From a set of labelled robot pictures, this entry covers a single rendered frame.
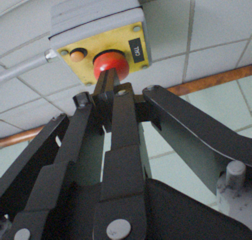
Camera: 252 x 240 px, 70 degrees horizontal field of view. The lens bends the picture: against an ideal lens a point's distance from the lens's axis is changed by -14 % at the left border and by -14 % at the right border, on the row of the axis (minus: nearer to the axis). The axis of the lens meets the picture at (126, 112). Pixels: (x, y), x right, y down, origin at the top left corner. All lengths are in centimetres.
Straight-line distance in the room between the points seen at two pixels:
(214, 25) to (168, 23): 9
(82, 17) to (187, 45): 23
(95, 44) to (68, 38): 3
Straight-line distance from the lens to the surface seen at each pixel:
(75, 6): 24
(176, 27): 34
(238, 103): 56
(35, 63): 28
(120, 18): 20
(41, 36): 30
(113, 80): 16
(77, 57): 21
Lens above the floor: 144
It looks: 5 degrees up
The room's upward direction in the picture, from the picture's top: 106 degrees counter-clockwise
